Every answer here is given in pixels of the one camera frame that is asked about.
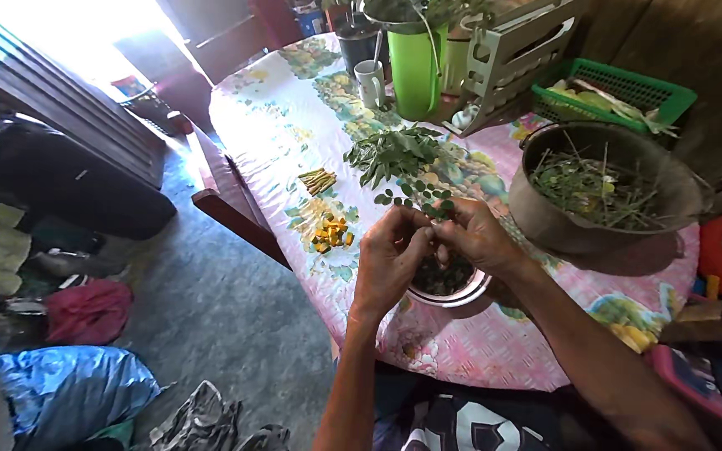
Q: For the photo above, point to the crumpled red cloth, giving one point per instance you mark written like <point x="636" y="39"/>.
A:
<point x="90" y="310"/>

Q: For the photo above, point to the person's left thumb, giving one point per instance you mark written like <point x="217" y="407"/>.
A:
<point x="418" y="246"/>

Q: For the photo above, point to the metal spoon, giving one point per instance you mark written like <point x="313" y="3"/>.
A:
<point x="378" y="47"/>

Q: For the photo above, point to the dark cylindrical container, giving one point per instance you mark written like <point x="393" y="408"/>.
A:
<point x="361" y="47"/>

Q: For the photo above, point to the white bowl with dark rim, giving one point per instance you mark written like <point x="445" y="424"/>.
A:
<point x="465" y="297"/>

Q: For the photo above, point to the large blackened metal pot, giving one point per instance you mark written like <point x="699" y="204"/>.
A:
<point x="555" y="219"/>

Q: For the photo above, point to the person's right thumb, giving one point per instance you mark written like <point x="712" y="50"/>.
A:
<point x="453" y="235"/>

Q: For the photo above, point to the pile of cut green beans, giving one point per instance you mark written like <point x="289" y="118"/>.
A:
<point x="319" y="181"/>

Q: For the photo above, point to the person's body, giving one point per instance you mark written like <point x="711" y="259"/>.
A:
<point x="461" y="426"/>

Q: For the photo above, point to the person's right forearm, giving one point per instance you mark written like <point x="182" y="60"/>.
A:
<point x="605" y="357"/>

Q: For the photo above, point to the person's left index finger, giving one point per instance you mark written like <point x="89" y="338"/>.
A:
<point x="406" y="215"/>

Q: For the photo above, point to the large black padded bag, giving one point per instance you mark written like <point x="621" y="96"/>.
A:
<point x="72" y="169"/>

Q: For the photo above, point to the person's left forearm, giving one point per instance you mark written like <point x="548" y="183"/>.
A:
<point x="353" y="382"/>

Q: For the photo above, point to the pile of pale green vegetables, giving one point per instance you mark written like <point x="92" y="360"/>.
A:
<point x="599" y="100"/>

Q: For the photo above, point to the pile of diced orange squash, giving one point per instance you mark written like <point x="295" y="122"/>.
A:
<point x="332" y="234"/>

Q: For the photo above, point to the green plastic basket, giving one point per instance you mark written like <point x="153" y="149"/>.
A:
<point x="668" y="100"/>

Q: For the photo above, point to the translucent yellowish container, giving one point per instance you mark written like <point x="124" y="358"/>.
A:
<point x="455" y="59"/>

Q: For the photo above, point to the garlic bulb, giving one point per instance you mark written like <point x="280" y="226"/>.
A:
<point x="463" y="117"/>

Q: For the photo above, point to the wooden chair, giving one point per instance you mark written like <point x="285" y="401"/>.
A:
<point x="235" y="222"/>

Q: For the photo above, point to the pile of plucked leaves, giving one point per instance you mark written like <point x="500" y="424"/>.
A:
<point x="440" y="280"/>

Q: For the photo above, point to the corrugated metal sheet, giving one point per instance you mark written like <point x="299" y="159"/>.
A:
<point x="66" y="94"/>

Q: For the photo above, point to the person's right fingers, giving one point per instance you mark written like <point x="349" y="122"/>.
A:
<point x="442" y="255"/>

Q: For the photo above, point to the pink-edged flat object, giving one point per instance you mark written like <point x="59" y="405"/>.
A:
<point x="696" y="382"/>

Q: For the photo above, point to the person's right hand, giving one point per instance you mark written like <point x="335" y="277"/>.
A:
<point x="486" y="241"/>

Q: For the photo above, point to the shiny blue plastic bag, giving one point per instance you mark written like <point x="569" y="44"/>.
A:
<point x="79" y="382"/>

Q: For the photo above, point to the person's left hand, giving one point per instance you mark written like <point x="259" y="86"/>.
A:
<point x="383" y="263"/>

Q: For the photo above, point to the bright green plastic pitcher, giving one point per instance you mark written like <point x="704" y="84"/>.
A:
<point x="412" y="75"/>

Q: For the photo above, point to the grey plastic rack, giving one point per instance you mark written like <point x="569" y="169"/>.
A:
<point x="498" y="72"/>

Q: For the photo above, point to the dark patterned crumpled cloth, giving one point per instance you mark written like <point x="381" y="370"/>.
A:
<point x="201" y="416"/>

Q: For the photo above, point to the heap of leafless stems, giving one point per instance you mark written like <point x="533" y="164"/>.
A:
<point x="596" y="191"/>

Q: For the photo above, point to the person's right index finger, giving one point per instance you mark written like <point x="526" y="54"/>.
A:
<point x="465" y="208"/>

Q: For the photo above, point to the dark round pan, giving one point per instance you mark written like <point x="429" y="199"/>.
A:
<point x="398" y="17"/>

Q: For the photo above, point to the bunch of long green leaves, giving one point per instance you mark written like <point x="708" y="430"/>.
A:
<point x="395" y="153"/>

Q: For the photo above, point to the white mug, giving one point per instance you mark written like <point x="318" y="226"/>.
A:
<point x="370" y="86"/>

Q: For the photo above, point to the sprig with round green leaves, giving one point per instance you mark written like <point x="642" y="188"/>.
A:
<point x="406" y="189"/>

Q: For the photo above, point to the floral tablecloth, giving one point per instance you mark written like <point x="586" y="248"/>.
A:
<point x="492" y="351"/>

